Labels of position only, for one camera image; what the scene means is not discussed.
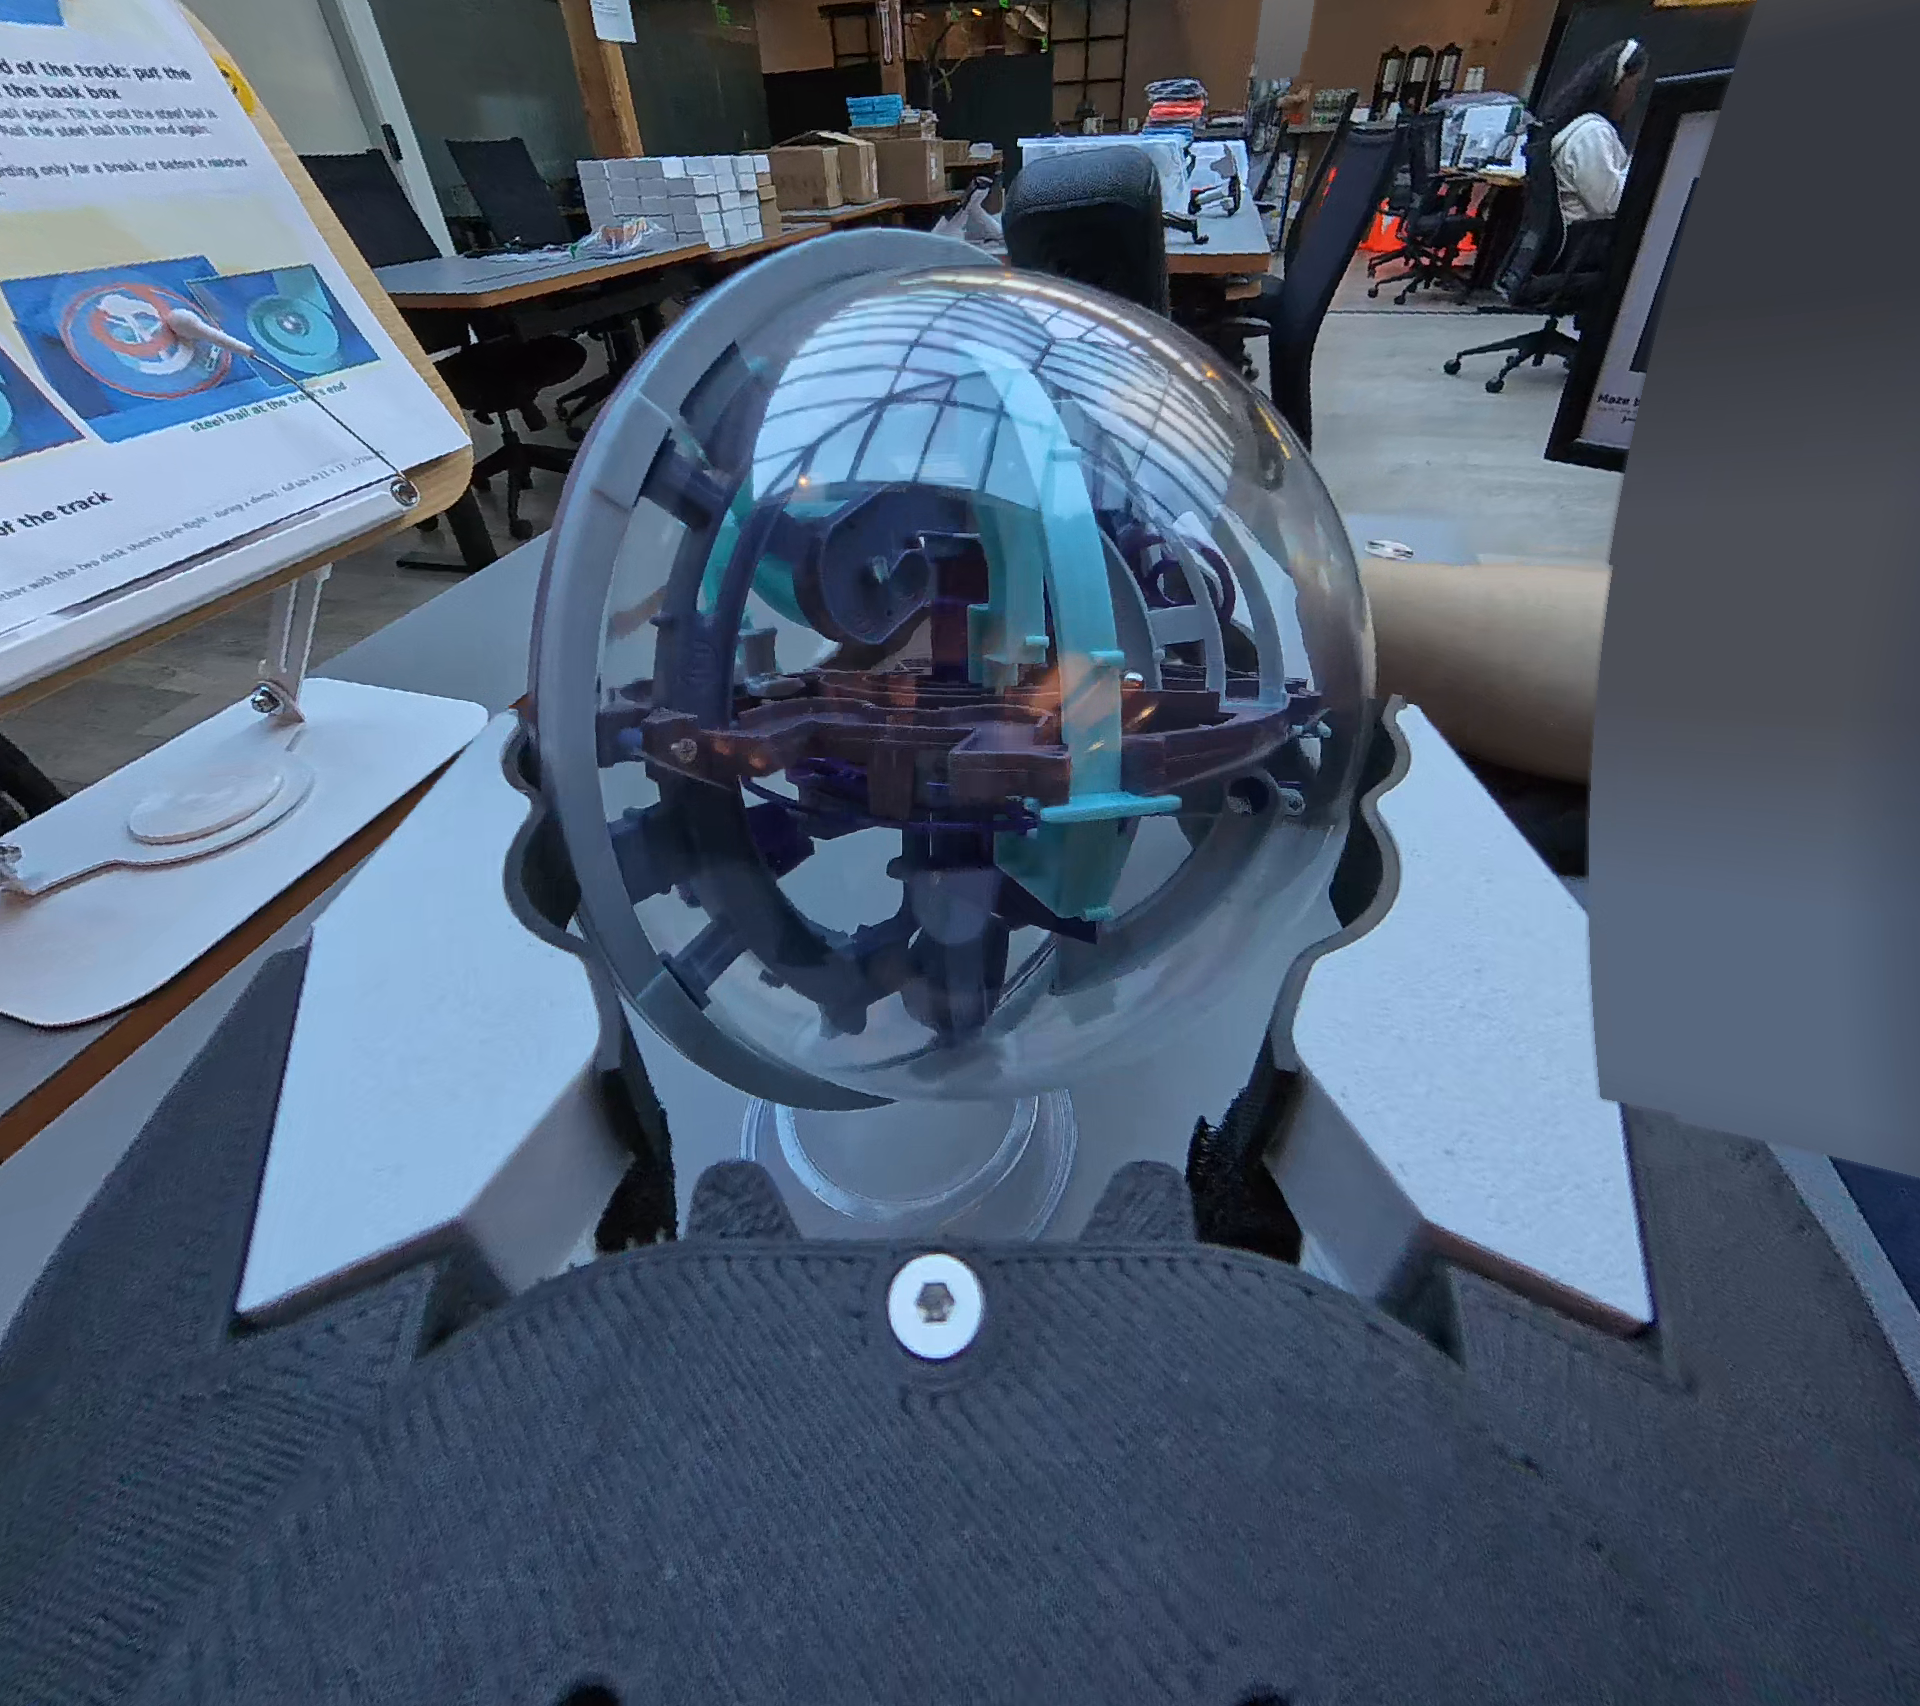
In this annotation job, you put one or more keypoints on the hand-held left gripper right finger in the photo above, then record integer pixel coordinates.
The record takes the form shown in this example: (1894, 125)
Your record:
(1469, 1060)

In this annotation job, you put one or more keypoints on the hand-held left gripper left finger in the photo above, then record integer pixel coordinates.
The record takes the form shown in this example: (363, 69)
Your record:
(408, 1060)

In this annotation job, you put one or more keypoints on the clear plastic ball stand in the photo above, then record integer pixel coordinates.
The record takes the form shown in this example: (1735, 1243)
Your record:
(900, 1166)

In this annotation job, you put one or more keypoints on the clear plastic maze ball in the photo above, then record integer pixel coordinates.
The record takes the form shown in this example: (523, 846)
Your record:
(958, 686)

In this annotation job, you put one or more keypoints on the person's right forearm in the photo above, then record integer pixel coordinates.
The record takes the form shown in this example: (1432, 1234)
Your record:
(1484, 674)

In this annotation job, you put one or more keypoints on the wooden board document stand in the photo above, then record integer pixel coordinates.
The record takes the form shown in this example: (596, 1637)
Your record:
(225, 865)

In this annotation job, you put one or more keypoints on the long wooden desk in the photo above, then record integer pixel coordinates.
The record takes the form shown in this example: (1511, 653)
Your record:
(510, 277)

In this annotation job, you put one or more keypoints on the black mesh office chair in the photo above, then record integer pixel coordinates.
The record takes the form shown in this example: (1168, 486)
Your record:
(1328, 268)

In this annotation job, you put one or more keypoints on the black framed poster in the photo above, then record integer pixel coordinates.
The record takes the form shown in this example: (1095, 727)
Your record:
(1667, 268)

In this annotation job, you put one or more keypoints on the orange traffic cone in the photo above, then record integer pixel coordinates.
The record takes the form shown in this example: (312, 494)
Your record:
(1375, 235)

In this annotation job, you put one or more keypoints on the printed instruction sheet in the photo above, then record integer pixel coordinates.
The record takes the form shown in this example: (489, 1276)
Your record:
(147, 204)

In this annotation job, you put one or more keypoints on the stack of white boxes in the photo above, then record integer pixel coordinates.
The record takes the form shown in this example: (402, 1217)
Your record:
(676, 199)

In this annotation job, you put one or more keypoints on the cardboard box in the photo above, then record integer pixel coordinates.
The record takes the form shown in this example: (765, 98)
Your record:
(821, 172)
(908, 171)

